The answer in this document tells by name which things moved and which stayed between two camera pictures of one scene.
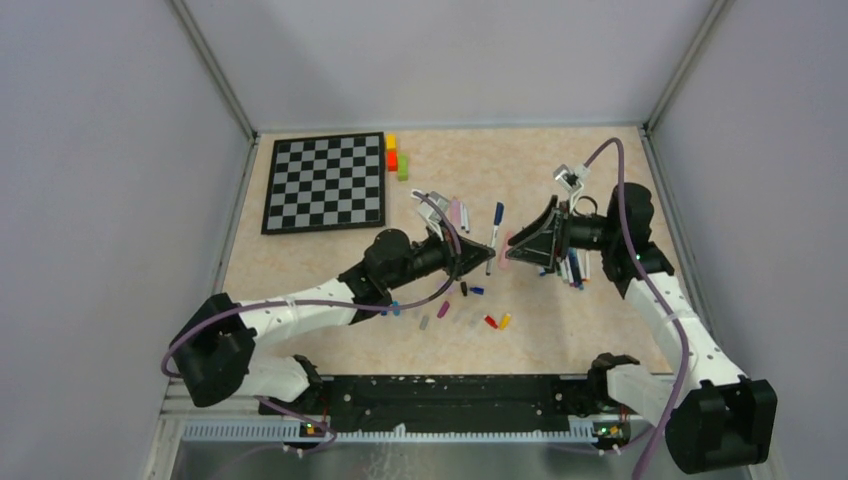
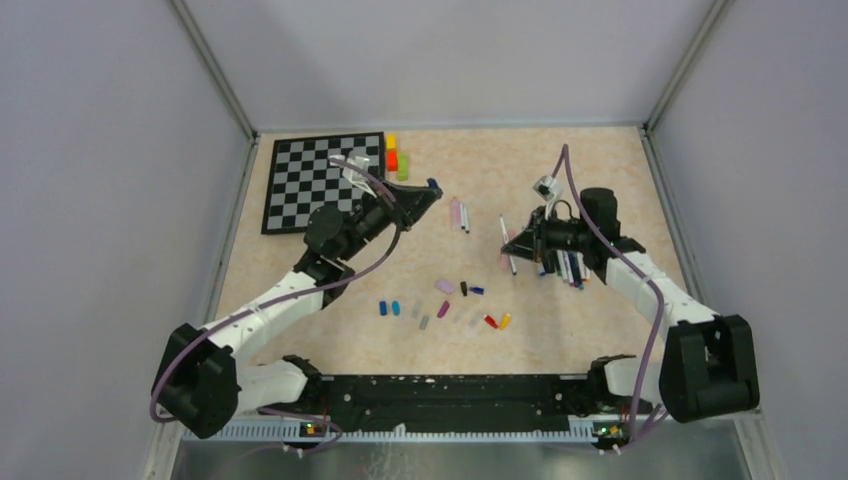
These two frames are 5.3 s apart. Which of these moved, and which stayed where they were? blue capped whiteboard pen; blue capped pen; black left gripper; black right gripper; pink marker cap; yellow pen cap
Moved: blue capped whiteboard pen; black left gripper
Stayed: black right gripper; blue capped pen; pink marker cap; yellow pen cap
